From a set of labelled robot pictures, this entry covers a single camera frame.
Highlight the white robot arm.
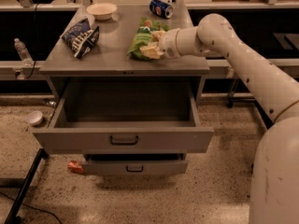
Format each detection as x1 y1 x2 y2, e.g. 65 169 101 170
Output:
140 13 299 224

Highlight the blue chip bag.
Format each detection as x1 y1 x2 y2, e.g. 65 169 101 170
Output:
62 18 100 59

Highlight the open grey top drawer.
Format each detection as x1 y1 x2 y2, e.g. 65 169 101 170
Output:
34 77 213 154

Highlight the small wheeled black stand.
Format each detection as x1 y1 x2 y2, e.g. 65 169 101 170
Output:
227 78 255 108

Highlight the orange snack packet on floor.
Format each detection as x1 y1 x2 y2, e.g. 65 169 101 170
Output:
67 161 84 175

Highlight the grey metal drawer cabinet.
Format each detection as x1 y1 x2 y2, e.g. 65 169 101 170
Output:
40 5 209 97

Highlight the black stand leg left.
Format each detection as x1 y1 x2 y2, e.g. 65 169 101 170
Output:
0 148 49 224

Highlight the grey lower drawer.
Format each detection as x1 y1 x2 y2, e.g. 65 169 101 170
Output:
82 153 188 175

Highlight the black floor cable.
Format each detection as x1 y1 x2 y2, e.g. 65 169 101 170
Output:
0 190 64 224

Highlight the blue soda can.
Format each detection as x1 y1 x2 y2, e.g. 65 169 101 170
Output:
149 0 173 19

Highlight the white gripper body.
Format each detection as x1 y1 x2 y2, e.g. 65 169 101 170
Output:
159 28 180 59

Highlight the clear plastic water bottle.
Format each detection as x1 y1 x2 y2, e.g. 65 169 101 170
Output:
14 38 34 66

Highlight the green rice chip bag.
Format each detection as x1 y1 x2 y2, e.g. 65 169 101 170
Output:
127 17 170 61

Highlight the white bowl on cabinet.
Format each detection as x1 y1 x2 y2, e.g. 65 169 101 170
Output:
87 3 117 21

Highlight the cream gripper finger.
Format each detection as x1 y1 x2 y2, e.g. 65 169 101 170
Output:
139 42 164 59
151 30 165 42

